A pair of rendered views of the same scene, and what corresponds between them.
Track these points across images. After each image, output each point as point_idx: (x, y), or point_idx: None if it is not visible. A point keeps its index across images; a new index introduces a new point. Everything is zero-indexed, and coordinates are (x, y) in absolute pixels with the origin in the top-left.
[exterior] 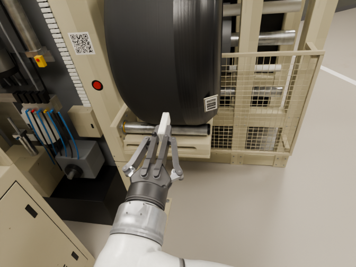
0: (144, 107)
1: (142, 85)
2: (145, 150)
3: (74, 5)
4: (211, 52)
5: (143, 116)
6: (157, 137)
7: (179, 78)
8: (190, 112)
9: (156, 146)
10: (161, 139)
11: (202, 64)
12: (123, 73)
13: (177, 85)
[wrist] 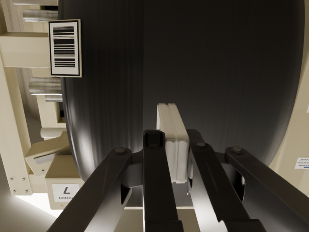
0: (245, 54)
1: (224, 124)
2: (250, 193)
3: (301, 146)
4: (77, 155)
5: (266, 3)
6: (188, 176)
7: (136, 139)
8: (117, 30)
9: (195, 183)
10: (179, 153)
11: (88, 152)
12: (258, 147)
13: (142, 123)
